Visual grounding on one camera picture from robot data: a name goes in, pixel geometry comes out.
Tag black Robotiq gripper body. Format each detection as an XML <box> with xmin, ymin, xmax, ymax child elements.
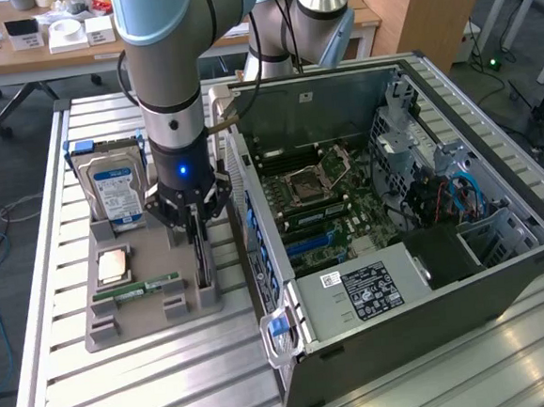
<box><xmin>148</xmin><ymin>133</ymin><xmax>222</xmax><ymax>231</ymax></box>

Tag expansion card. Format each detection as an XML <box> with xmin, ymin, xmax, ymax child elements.
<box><xmin>188</xmin><ymin>208</ymin><xmax>216</xmax><ymax>291</ymax></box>

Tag grey plastic parts rack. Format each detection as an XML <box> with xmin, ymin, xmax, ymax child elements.
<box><xmin>73</xmin><ymin>197</ymin><xmax>228</xmax><ymax>355</ymax></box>

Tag silver CPU chip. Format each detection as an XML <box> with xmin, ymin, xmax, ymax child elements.
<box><xmin>94</xmin><ymin>247</ymin><xmax>131</xmax><ymax>288</ymax></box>

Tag CPU socket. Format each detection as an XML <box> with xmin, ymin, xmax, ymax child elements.
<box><xmin>285</xmin><ymin>160</ymin><xmax>338</xmax><ymax>209</ymax></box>

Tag green RAM stick white label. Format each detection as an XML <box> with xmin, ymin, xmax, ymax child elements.
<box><xmin>280</xmin><ymin>199</ymin><xmax>353</xmax><ymax>233</ymax></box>

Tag blue expansion slot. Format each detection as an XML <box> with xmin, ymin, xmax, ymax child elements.
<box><xmin>283</xmin><ymin>228</ymin><xmax>341</xmax><ymax>261</ymax></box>

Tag metal socket cover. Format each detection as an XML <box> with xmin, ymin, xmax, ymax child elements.
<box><xmin>317</xmin><ymin>141</ymin><xmax>354</xmax><ymax>178</ymax></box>

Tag white paper stack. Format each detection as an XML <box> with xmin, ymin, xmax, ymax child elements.
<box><xmin>217</xmin><ymin>21</ymin><xmax>251</xmax><ymax>39</ymax></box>

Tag green motherboard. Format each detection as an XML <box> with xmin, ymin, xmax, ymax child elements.
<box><xmin>247</xmin><ymin>124</ymin><xmax>418</xmax><ymax>284</ymax></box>

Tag grey power supply unit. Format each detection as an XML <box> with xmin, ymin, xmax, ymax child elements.
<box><xmin>293</xmin><ymin>240</ymin><xmax>438</xmax><ymax>345</ymax></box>

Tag small white box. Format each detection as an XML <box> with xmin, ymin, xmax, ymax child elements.
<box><xmin>82</xmin><ymin>14</ymin><xmax>116</xmax><ymax>47</ymax></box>

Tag flat white box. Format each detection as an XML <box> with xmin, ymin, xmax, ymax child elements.
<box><xmin>46</xmin><ymin>31</ymin><xmax>92</xmax><ymax>56</ymax></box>

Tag black desk leg with castors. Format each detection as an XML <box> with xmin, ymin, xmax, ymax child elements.
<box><xmin>0</xmin><ymin>73</ymin><xmax>107</xmax><ymax>140</ymax></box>

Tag small red items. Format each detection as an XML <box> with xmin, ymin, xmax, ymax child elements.
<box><xmin>87</xmin><ymin>0</ymin><xmax>115</xmax><ymax>16</ymax></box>

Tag white tape roll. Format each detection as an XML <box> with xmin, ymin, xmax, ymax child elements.
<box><xmin>48</xmin><ymin>18</ymin><xmax>84</xmax><ymax>44</ymax></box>

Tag silver metal disk bay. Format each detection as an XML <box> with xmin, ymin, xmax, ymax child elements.
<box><xmin>364</xmin><ymin>67</ymin><xmax>489</xmax><ymax>218</ymax></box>

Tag dark grey pouch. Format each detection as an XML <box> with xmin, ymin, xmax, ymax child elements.
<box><xmin>58</xmin><ymin>0</ymin><xmax>92</xmax><ymax>18</ymax></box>

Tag wooden desk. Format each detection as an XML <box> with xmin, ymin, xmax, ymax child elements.
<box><xmin>0</xmin><ymin>0</ymin><xmax>385</xmax><ymax>89</ymax></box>

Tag white box with black top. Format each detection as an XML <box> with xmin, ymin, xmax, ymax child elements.
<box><xmin>2</xmin><ymin>17</ymin><xmax>47</xmax><ymax>53</ymax></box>

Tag open grey PC case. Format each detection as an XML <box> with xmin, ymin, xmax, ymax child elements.
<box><xmin>205</xmin><ymin>39</ymin><xmax>544</xmax><ymax>407</ymax></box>

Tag wooden cabinet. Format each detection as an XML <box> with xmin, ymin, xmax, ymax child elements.
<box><xmin>345</xmin><ymin>0</ymin><xmax>501</xmax><ymax>81</ymax></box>

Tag hard disk with blue bracket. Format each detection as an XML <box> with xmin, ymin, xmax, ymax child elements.
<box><xmin>63</xmin><ymin>133</ymin><xmax>157</xmax><ymax>237</ymax></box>

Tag white floor cable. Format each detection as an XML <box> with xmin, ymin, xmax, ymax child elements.
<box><xmin>0</xmin><ymin>192</ymin><xmax>46</xmax><ymax>225</ymax></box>

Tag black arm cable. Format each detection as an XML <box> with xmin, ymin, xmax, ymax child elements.
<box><xmin>112</xmin><ymin>0</ymin><xmax>306</xmax><ymax>132</ymax></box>

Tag red wire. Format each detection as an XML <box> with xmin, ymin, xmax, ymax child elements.
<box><xmin>430</xmin><ymin>178</ymin><xmax>459</xmax><ymax>224</ymax></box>

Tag blue wire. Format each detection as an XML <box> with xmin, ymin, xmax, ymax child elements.
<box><xmin>447</xmin><ymin>167</ymin><xmax>490</xmax><ymax>223</ymax></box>

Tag silver metal drive bracket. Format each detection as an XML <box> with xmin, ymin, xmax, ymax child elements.
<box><xmin>455</xmin><ymin>204</ymin><xmax>542</xmax><ymax>271</ymax></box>

